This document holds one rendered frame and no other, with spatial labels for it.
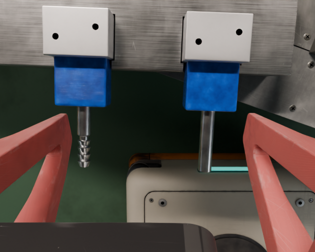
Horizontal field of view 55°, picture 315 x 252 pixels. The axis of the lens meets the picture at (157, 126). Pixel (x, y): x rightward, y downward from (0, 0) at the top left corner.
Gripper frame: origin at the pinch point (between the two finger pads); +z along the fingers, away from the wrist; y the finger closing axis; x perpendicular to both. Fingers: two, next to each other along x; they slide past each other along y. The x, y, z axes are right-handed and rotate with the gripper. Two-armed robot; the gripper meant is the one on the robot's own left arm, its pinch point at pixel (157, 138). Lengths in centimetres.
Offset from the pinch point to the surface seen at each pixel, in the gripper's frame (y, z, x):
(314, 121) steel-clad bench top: -16.7, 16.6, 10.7
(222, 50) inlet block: -4.9, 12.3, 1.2
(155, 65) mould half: 0.1, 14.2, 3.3
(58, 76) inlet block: 8.0, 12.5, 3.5
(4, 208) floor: 60, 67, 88
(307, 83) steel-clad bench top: -15.6, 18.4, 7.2
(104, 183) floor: 20, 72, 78
